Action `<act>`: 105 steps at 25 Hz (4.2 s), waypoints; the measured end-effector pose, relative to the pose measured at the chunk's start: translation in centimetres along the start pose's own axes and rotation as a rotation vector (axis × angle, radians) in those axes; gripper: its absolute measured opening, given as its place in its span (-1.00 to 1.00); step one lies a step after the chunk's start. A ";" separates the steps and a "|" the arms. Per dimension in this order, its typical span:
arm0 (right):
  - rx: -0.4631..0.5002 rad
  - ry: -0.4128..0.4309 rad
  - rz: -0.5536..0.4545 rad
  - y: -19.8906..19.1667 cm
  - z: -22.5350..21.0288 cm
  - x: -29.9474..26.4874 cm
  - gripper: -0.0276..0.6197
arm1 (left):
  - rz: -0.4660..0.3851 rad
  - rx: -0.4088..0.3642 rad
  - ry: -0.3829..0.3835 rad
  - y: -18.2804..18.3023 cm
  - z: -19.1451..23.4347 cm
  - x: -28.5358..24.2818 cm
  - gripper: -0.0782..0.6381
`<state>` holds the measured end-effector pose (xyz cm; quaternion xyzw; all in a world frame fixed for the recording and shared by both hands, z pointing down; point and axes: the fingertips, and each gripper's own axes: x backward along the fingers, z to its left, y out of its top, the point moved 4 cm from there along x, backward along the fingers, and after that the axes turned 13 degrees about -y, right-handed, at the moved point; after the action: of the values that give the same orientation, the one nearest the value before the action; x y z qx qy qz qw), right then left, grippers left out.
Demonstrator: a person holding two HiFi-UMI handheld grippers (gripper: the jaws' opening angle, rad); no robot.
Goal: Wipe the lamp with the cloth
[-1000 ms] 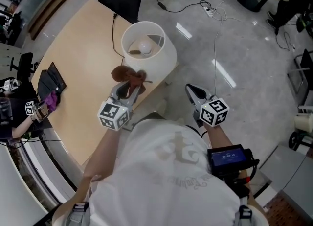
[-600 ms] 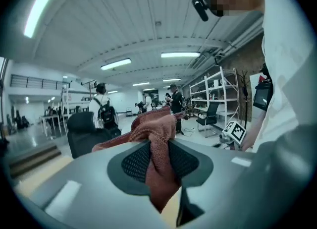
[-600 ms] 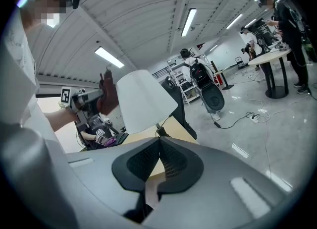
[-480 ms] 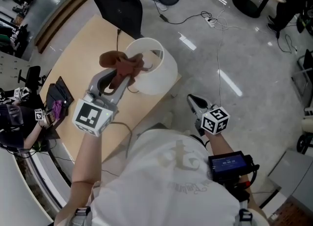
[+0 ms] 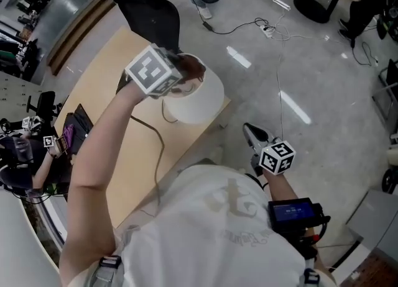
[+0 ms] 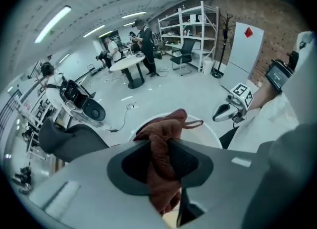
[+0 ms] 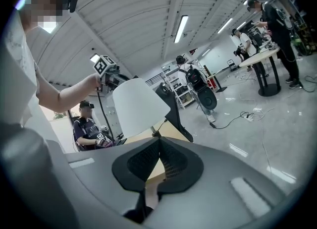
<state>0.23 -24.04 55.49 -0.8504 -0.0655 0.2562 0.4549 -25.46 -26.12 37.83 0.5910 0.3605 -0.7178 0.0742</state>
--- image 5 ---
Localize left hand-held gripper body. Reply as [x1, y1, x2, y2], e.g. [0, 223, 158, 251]
[124, 44, 188, 99]

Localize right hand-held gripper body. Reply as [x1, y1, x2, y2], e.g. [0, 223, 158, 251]
[249, 140, 297, 178]

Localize white table lamp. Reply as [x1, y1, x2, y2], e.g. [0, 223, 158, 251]
[162, 52, 225, 125]

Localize person's right forearm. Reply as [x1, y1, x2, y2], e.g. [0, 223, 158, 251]
[263, 171, 300, 203]

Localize person's left forearm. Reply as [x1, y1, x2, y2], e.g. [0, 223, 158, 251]
[58, 80, 150, 287]

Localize wooden work table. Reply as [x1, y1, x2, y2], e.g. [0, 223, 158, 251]
[52, 25, 232, 229]

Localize black office chair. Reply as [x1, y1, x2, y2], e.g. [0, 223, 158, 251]
[111, 0, 182, 56]

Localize black screen device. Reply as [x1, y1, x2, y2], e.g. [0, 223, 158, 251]
[267, 197, 331, 249]

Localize brown wooden ledge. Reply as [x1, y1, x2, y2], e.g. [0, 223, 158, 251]
[45, 0, 118, 78]

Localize black bag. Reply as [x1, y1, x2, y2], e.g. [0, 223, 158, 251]
[63, 103, 95, 157]

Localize purple pouch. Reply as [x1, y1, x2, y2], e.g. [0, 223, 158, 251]
[62, 124, 76, 147]

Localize person's white shirt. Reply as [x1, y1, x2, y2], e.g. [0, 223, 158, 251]
[66, 162, 337, 287]

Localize white power strip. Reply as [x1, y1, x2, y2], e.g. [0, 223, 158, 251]
[259, 24, 275, 39]

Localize black swivel chair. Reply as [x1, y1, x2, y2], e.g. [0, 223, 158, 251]
[25, 90, 62, 118]

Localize gray cabinet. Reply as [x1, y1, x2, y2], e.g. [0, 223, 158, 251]
[328, 188, 398, 287]

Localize black cart wheel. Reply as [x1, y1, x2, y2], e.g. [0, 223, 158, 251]
[381, 166, 398, 194]

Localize white plastic roll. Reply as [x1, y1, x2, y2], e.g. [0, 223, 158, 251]
[386, 145, 398, 168]

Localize black visitor chair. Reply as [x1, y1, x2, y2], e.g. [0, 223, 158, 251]
[371, 58, 398, 144]

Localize black lamp cable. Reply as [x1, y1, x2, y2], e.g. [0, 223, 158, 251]
[129, 99, 180, 217]

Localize gray shoulder strap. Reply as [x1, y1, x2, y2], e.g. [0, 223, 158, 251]
[92, 253, 124, 287]

